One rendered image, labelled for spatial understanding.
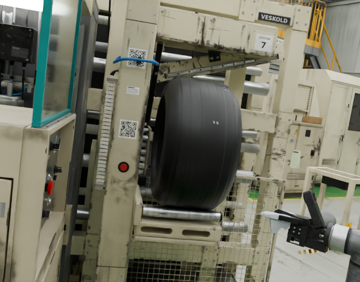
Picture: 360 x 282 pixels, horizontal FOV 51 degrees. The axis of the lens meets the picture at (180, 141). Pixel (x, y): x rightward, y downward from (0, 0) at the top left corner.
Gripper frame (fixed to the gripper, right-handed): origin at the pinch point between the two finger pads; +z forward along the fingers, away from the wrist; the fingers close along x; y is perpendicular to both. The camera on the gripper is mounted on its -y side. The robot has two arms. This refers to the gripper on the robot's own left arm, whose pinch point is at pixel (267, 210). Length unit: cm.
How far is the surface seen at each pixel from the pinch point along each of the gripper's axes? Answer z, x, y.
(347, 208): 12, 307, 16
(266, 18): 49, 82, -95
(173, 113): 44, 1, -25
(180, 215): 40.2, 17.3, 14.4
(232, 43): 48, 45, -68
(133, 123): 63, 3, -19
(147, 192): 68, 30, 12
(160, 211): 47, 11, 14
